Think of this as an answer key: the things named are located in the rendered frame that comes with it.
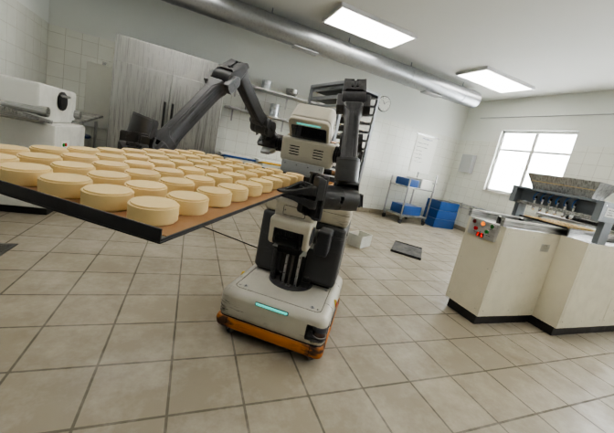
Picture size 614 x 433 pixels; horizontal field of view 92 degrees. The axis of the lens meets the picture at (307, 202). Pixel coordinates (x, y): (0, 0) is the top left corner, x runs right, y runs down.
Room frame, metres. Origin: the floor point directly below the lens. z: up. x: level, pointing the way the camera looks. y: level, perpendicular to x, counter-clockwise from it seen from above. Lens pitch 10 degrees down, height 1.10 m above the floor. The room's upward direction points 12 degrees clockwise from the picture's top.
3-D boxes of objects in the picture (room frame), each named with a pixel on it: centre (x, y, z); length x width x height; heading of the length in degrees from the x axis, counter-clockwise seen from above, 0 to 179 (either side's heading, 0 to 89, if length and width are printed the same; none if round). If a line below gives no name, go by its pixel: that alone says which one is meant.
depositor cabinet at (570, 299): (2.87, -2.69, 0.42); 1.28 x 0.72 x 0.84; 112
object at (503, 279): (2.50, -1.78, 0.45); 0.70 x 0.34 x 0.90; 112
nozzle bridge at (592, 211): (2.69, -2.25, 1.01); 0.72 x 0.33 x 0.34; 22
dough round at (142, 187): (0.37, 0.21, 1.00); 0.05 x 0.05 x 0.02
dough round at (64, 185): (0.33, 0.28, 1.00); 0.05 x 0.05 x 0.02
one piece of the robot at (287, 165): (1.47, 0.06, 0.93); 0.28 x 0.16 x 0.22; 78
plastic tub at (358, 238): (3.87, -0.80, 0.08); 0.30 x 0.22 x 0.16; 143
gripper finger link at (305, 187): (0.63, 0.02, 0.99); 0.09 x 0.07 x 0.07; 123
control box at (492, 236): (2.36, -1.44, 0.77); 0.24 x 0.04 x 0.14; 22
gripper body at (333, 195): (0.67, -0.03, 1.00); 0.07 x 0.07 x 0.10; 33
